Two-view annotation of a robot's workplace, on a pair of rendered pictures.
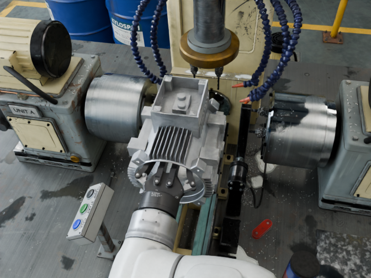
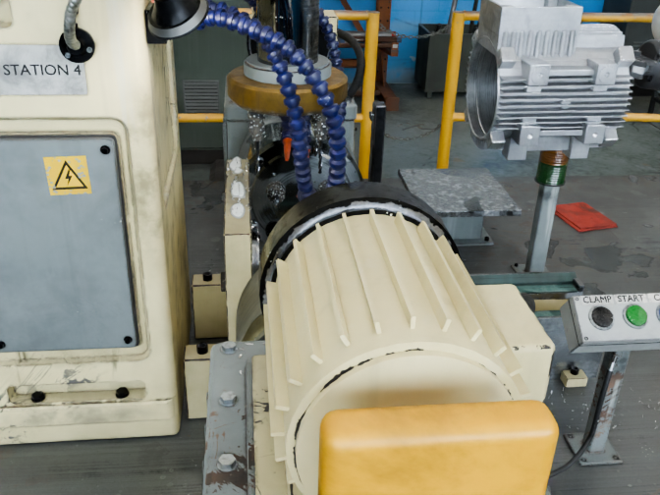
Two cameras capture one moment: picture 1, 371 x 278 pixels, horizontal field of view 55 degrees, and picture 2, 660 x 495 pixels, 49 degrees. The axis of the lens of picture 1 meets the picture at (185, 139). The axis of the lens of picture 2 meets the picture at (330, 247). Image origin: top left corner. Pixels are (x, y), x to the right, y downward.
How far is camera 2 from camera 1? 1.60 m
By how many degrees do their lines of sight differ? 82
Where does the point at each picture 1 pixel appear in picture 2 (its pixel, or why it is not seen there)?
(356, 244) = (421, 192)
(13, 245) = not seen: outside the picture
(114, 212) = not seen: hidden behind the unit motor
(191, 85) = (489, 13)
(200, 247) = (526, 287)
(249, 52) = (174, 150)
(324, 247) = (442, 207)
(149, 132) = (569, 66)
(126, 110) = not seen: hidden behind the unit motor
